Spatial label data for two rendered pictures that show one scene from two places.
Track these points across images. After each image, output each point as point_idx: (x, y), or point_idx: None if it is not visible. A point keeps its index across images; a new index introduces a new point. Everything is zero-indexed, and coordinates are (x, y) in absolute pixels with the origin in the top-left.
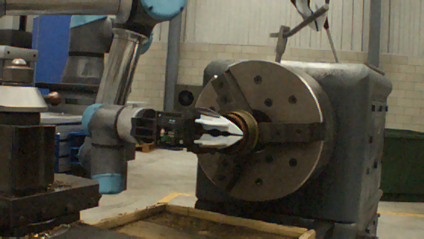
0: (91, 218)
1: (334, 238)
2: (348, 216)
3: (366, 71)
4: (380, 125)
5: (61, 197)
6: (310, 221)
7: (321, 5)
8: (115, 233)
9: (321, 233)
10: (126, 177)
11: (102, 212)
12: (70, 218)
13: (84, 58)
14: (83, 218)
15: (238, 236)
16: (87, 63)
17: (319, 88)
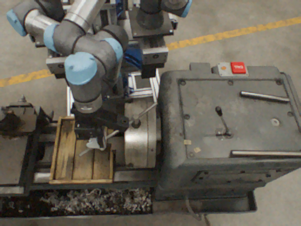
0: (283, 2)
1: (157, 182)
2: (160, 185)
3: (173, 167)
4: (244, 175)
5: (16, 132)
6: (157, 168)
7: (97, 146)
8: (24, 148)
9: (137, 179)
10: (154, 73)
11: (296, 0)
12: (23, 135)
13: (142, 12)
14: (277, 0)
15: (100, 156)
16: (143, 16)
17: (146, 149)
